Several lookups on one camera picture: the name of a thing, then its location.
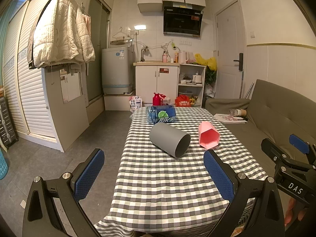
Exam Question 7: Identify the white open shelf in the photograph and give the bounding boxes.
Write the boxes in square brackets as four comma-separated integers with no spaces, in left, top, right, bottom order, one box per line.
[178,64,207,108]

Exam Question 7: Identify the black range hood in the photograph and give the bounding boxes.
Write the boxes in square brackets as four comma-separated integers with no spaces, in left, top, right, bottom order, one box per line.
[163,6,204,38]

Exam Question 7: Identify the person's right hand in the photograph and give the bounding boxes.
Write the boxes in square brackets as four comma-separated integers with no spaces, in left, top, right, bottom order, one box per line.
[284,197,308,228]

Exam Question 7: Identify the white door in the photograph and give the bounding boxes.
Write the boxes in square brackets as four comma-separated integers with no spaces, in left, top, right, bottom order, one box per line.
[215,0,247,99]

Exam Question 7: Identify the white platform box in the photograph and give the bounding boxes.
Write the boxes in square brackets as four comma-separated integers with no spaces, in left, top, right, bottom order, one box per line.
[103,92,135,111]

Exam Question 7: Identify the grey checkered tablecloth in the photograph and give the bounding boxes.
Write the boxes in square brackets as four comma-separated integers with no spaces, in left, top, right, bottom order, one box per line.
[94,107,269,237]

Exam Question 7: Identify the white quilted jacket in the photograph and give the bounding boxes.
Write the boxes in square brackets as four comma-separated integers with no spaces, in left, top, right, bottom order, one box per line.
[28,0,96,69]

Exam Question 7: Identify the glass sliding door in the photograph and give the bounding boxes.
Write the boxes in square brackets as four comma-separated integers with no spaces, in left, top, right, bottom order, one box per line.
[85,0,111,104]

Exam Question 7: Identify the green plant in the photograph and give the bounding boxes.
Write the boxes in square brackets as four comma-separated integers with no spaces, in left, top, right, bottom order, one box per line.
[206,65,217,87]

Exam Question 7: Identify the grey cup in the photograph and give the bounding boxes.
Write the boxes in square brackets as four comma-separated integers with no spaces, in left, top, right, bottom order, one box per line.
[149,123,191,159]

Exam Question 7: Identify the olive fabric sofa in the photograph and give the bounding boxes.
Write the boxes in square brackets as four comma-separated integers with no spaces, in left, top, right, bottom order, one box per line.
[205,79,316,228]

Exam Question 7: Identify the metal faucet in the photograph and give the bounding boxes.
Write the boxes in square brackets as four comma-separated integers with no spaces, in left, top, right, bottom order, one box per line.
[140,46,150,62]

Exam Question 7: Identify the red thermos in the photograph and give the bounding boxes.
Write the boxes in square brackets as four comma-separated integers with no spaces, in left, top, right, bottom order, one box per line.
[152,92,167,106]

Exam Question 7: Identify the dark ribbed suitcase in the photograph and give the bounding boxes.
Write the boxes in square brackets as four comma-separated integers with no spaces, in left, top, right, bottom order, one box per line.
[0,96,19,150]

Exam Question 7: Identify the white wooden board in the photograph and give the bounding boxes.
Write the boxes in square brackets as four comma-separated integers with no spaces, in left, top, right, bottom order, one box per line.
[41,64,90,153]

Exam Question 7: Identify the black door handle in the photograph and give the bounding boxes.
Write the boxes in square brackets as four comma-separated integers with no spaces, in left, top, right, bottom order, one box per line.
[233,53,244,70]

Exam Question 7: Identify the white printed packet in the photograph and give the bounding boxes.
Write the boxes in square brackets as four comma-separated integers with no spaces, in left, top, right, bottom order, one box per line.
[128,96,144,111]

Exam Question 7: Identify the orange plastic bag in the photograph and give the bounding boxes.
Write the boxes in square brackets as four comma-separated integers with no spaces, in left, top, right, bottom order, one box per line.
[175,94,192,108]

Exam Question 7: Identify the white sink cabinet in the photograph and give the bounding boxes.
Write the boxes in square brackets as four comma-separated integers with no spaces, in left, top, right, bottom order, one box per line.
[133,62,180,107]

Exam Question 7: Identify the white shutter wardrobe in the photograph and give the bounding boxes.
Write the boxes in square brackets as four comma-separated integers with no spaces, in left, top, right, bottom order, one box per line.
[2,0,65,151]

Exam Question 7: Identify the pink cup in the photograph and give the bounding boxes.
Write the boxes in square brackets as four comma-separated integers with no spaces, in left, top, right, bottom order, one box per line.
[198,121,221,150]

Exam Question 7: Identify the white washing machine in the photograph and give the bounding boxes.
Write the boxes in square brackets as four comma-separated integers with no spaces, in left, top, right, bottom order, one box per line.
[102,46,135,95]

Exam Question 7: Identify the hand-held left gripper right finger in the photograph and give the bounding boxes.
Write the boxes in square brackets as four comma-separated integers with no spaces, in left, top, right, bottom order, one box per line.
[203,149,285,237]

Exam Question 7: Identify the white electric kettle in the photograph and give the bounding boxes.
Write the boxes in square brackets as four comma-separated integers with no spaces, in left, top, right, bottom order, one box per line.
[178,50,189,64]

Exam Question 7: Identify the printed paper sheets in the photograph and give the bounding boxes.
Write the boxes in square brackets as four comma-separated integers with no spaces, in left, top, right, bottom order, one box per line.
[213,113,248,124]

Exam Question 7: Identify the yellow plastic bag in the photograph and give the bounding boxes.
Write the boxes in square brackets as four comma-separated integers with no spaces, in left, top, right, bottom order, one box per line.
[195,53,218,71]

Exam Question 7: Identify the metal pole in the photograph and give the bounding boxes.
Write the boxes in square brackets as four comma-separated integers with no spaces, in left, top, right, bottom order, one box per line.
[244,81,255,98]

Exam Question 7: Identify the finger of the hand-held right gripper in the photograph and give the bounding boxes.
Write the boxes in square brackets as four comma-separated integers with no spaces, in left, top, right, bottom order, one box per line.
[289,134,316,165]
[261,138,316,172]

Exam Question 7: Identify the teal plastic basket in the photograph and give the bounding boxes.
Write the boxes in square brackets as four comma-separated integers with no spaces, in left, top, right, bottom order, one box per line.
[0,149,9,180]

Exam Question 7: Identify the blue plastic bottle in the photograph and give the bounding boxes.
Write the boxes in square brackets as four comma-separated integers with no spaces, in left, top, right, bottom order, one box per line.
[146,105,177,124]

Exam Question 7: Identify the wire clothes hanger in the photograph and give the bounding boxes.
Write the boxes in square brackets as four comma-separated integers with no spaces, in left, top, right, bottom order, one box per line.
[112,27,132,39]

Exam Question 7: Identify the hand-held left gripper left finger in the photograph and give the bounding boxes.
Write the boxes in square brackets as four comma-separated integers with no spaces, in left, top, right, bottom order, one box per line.
[23,148,105,237]

